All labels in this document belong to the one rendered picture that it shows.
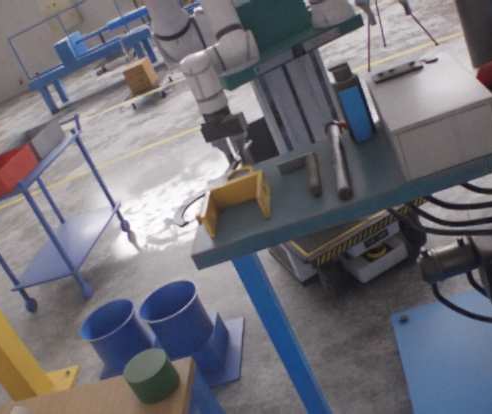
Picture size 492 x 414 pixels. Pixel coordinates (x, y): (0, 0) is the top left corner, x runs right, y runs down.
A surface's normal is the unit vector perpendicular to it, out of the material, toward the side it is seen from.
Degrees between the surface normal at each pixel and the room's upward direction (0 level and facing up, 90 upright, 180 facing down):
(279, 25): 90
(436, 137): 90
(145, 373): 0
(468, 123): 90
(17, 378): 90
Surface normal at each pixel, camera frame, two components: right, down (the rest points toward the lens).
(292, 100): 0.33, 0.31
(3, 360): -0.04, 0.48
